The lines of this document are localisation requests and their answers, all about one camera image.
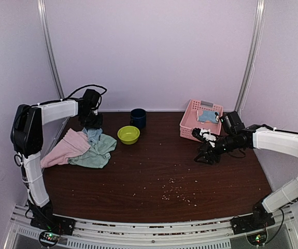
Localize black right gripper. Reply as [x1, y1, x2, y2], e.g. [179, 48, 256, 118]
[194, 133, 238, 165]

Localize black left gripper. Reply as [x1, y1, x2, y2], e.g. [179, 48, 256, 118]
[80, 110, 103, 129]

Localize light blue towel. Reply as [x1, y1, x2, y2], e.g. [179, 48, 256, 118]
[82, 128, 103, 146]

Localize patterned blue pastel towel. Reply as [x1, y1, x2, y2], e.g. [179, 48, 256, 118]
[196, 109, 220, 123]

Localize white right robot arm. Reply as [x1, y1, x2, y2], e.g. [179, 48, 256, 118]
[192, 112, 298, 233]

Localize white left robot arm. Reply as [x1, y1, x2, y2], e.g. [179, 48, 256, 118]
[10, 85, 102, 230]

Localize pink towel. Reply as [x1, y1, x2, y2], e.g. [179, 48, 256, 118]
[40, 129, 91, 169]

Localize mint green towel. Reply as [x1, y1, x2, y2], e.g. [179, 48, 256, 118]
[68, 134, 117, 169]

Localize pink perforated plastic basket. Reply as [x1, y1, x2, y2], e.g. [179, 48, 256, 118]
[179, 100, 223, 142]

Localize lime green bowl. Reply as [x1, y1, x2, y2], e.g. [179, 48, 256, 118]
[117, 126, 140, 145]

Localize dark blue mug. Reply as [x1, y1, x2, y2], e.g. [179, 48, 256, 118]
[130, 108, 147, 130]

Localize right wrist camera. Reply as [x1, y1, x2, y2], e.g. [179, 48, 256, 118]
[191, 128, 217, 142]

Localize aluminium front rail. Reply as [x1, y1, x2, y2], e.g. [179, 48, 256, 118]
[8, 204, 298, 249]

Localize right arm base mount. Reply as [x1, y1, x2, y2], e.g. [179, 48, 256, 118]
[230, 214, 275, 247]

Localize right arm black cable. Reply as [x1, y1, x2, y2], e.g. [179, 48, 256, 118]
[264, 207, 286, 246]

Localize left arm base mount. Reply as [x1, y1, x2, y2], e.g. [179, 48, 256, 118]
[30, 216, 76, 248]

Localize left aluminium frame post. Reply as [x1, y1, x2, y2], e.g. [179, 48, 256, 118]
[37, 0, 65, 99]

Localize aluminium frame post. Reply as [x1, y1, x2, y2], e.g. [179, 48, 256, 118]
[37, 0, 65, 99]
[234, 0, 266, 115]

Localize right aluminium frame post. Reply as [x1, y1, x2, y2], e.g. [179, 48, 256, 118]
[234, 0, 266, 115]

